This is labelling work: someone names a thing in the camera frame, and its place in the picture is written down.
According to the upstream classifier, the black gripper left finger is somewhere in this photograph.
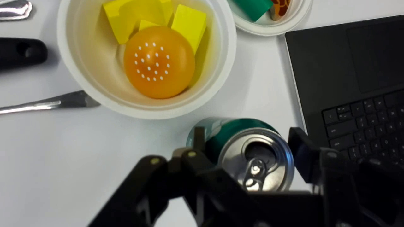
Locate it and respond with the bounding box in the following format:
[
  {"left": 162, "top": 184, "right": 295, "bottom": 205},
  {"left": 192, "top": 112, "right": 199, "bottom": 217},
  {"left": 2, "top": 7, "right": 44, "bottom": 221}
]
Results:
[{"left": 87, "top": 125, "right": 250, "bottom": 227}]

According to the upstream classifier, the yellow block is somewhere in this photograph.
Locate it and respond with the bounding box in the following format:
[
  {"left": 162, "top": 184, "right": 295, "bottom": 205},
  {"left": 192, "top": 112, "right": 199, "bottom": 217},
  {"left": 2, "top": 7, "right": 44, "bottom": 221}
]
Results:
[
  {"left": 102, "top": 0, "right": 174, "bottom": 47},
  {"left": 169, "top": 2, "right": 208, "bottom": 55}
]

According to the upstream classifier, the green sprite can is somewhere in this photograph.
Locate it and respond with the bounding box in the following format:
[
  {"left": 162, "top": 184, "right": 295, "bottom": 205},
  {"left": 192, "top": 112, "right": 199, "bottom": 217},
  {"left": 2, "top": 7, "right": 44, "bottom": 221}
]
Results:
[{"left": 185, "top": 116, "right": 296, "bottom": 193}]

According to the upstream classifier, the black laptop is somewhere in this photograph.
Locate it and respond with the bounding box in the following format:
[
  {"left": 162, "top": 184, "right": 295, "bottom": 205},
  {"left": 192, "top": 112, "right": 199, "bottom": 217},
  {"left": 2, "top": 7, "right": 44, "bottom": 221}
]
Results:
[{"left": 284, "top": 14, "right": 404, "bottom": 170}]

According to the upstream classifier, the silver fork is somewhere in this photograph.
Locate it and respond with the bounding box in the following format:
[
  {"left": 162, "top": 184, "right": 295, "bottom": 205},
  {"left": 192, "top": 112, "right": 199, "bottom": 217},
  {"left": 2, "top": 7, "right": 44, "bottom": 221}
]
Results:
[{"left": 0, "top": 0, "right": 34, "bottom": 21}]

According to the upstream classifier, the orange ball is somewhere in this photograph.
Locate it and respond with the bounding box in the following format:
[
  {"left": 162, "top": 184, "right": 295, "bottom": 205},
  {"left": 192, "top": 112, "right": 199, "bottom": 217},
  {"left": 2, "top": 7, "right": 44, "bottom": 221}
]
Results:
[{"left": 122, "top": 25, "right": 197, "bottom": 101}]

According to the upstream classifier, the black handled silver spoon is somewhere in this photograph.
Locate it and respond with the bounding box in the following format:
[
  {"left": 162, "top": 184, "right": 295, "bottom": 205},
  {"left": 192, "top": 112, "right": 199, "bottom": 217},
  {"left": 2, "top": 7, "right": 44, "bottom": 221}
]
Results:
[{"left": 0, "top": 36, "right": 49, "bottom": 69}]

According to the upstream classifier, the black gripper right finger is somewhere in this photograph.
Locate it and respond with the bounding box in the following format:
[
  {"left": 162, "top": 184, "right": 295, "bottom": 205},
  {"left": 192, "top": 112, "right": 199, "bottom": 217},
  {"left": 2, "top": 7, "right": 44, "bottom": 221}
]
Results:
[{"left": 286, "top": 126, "right": 404, "bottom": 227}]

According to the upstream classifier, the brown red toy food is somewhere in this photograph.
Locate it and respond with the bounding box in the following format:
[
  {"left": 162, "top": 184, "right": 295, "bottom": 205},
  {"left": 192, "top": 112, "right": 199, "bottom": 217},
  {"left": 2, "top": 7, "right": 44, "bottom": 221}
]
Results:
[{"left": 269, "top": 0, "right": 293, "bottom": 21}]

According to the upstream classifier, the green arched block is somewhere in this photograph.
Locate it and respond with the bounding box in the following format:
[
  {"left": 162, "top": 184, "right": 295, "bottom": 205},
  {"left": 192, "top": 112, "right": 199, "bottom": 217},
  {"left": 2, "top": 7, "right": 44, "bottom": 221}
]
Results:
[{"left": 232, "top": 0, "right": 274, "bottom": 23}]

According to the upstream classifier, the white bowl with toys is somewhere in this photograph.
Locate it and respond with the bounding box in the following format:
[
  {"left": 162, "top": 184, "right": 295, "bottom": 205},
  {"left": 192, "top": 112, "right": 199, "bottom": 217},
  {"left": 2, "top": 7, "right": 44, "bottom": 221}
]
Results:
[{"left": 227, "top": 0, "right": 313, "bottom": 38}]

